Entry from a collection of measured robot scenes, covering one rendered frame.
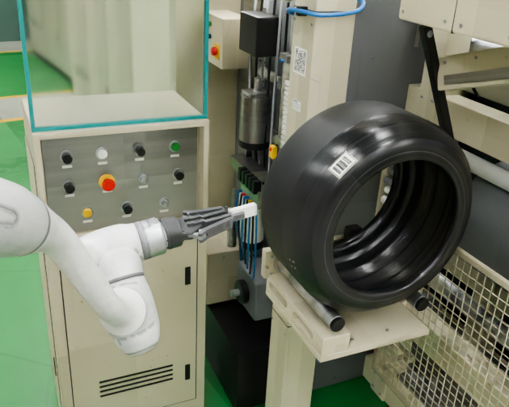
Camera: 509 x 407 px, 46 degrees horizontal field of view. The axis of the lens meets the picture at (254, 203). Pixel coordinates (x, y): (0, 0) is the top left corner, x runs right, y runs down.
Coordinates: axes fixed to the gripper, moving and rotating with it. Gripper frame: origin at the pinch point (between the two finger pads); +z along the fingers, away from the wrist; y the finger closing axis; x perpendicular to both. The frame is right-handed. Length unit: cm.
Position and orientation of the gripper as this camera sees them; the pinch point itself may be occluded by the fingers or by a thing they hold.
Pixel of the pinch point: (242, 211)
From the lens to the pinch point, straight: 147.7
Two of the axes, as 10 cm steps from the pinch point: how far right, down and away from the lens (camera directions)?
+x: 0.8, 8.7, 4.8
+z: 9.1, -2.6, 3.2
